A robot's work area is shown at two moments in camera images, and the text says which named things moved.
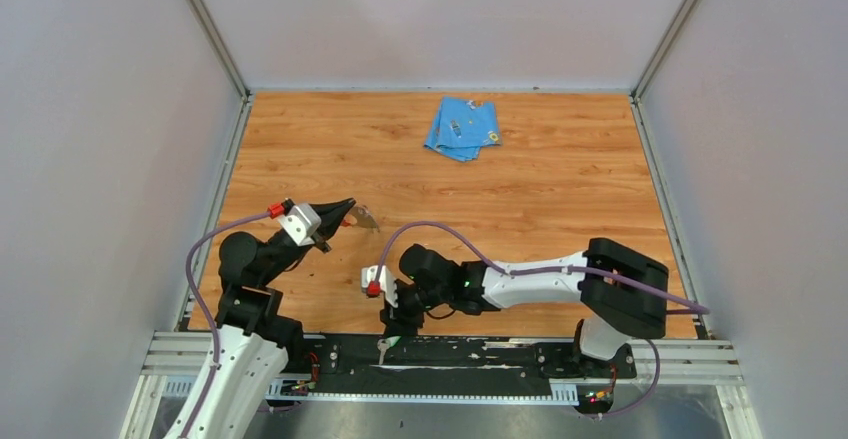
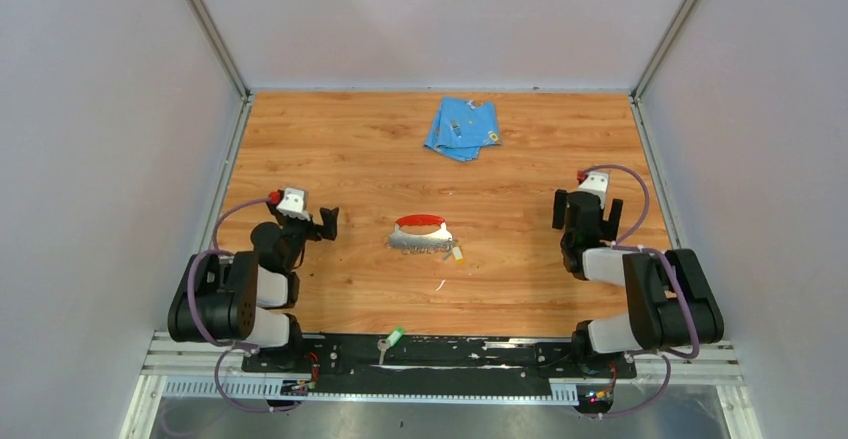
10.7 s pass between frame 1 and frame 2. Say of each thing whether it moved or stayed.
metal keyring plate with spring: moved
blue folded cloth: stayed
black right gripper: moved
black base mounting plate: stayed
